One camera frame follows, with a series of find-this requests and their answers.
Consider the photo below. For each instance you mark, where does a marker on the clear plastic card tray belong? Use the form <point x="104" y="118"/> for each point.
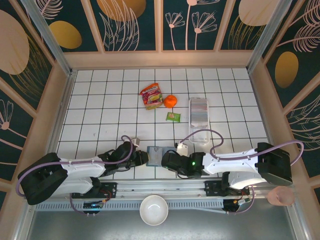
<point x="198" y="112"/>

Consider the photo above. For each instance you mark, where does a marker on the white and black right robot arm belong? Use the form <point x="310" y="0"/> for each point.
<point x="230" y="166"/>

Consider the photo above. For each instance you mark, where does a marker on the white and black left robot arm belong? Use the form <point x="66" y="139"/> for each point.
<point x="82" y="169"/>

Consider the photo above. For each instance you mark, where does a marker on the small green packet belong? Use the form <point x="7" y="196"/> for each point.
<point x="173" y="116"/>

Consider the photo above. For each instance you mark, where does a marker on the white bowl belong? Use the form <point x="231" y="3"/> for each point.
<point x="153" y="210"/>

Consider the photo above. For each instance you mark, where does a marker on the small controller circuit board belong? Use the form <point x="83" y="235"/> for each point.
<point x="241" y="202"/>
<point x="93" y="205"/>

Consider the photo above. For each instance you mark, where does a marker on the red orange snack packet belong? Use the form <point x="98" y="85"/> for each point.
<point x="151" y="96"/>

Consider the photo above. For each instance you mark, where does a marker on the orange mandarin fruit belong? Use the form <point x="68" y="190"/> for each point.
<point x="170" y="101"/>

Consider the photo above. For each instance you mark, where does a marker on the grey metal sheet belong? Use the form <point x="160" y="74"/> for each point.
<point x="100" y="227"/>

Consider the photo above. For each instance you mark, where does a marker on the pink plastic cup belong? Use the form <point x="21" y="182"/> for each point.
<point x="280" y="196"/>

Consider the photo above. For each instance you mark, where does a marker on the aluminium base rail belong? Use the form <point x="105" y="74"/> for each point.
<point x="160" y="186"/>

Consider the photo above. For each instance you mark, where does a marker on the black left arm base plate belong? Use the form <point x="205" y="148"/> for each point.
<point x="110" y="190"/>

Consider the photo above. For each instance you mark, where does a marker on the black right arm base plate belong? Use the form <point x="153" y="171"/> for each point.
<point x="212" y="187"/>

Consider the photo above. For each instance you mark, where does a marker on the aluminium frame post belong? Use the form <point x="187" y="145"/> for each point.
<point x="270" y="37"/>
<point x="52" y="42"/>

